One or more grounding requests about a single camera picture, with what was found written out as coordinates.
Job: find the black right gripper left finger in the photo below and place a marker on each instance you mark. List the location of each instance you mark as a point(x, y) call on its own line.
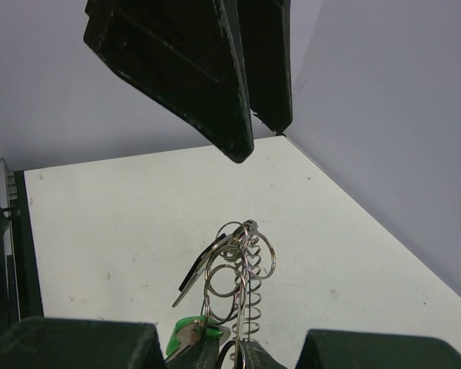
point(40, 342)

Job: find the black key tag with key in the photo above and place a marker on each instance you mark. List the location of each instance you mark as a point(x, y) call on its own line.
point(197, 269)

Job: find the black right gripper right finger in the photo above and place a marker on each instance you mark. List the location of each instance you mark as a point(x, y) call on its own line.
point(347, 349)

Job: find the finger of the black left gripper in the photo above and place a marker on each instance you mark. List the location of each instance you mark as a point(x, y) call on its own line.
point(265, 37)
point(185, 55)

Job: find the green key tag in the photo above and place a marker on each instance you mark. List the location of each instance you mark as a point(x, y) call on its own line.
point(189, 330)

